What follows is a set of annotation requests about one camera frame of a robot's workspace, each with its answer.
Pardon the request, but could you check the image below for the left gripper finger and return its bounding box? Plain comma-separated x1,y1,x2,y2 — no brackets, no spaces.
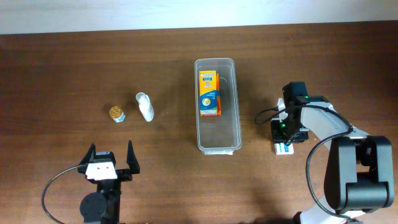
79,143,96,165
126,140,141,174

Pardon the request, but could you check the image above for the white Panadol box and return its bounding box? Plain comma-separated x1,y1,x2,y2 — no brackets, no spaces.
274,142,294,155

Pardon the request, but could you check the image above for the orange medicine box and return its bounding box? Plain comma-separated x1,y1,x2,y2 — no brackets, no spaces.
200,73,222,118

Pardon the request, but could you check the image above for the yellow blue medicine box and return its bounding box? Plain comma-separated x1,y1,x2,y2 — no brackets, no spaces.
198,70,219,116

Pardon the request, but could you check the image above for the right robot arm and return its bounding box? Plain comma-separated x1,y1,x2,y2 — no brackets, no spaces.
270,82,394,224

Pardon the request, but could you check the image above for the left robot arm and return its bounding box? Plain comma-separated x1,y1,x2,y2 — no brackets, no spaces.
78,141,140,223

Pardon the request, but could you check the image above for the clear plastic container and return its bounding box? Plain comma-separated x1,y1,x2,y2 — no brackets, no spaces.
195,58,243,155

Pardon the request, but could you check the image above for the small gold-lidded balm jar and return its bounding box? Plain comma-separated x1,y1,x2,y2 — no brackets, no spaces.
109,106,126,123

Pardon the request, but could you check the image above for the white spray bottle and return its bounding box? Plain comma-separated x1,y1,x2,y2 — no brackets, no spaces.
136,92,154,122

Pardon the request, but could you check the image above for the left black cable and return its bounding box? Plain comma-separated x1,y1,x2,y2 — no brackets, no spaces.
41,165,86,224

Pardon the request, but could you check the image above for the black cable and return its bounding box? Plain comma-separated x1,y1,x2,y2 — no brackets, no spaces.
254,104,355,222
41,165,86,224

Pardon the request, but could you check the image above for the right black cable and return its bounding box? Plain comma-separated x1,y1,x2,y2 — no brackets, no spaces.
254,104,355,222

